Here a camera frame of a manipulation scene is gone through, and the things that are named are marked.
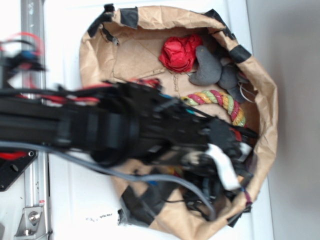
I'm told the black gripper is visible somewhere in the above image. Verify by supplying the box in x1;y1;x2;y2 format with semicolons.
179;117;260;213

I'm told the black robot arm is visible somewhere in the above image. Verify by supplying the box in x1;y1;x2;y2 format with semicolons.
0;83;257;219

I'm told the curved grey rock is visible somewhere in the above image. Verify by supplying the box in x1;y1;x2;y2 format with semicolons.
189;45;223;86

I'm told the grey plush toy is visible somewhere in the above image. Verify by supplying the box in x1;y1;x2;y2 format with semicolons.
218;57;256;104

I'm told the brown paper bag bin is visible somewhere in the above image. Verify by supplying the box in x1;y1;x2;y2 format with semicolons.
79;4;279;240

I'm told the red crumpled paper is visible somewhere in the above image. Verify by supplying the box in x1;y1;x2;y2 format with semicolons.
158;34;203;73

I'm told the multicolour twisted rope toy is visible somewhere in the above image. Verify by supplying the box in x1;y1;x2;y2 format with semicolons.
180;90;247;128

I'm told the white ribbon cable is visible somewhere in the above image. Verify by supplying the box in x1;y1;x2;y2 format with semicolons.
207;143;241;191

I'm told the grey cable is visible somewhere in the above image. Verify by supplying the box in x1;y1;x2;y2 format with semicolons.
0;140;217;222

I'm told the metal corner bracket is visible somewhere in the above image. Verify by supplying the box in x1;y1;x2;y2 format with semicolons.
14;206;46;240

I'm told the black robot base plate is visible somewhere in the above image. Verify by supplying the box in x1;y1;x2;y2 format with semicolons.
0;149;37;192

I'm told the aluminium extrusion rail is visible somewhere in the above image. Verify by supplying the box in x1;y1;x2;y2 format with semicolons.
20;0;53;240

